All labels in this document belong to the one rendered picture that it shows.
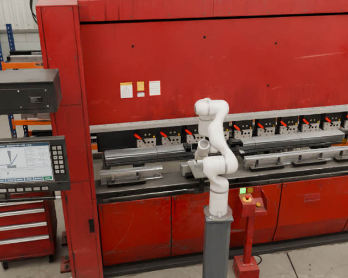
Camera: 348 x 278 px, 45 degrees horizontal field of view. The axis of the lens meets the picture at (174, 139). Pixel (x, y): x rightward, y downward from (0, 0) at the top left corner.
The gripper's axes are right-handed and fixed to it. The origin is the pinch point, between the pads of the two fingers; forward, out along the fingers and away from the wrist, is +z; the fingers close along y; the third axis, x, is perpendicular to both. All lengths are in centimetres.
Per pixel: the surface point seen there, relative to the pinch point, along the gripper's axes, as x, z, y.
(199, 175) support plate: 14.3, -3.6, 2.1
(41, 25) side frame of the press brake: -49, -105, 103
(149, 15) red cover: -73, -86, 37
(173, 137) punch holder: -15.8, -10.9, 21.0
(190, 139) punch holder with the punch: -15.1, -6.5, 7.3
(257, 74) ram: -55, -39, -44
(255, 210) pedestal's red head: 38, 15, -43
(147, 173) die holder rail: 5.8, 12.1, 42.7
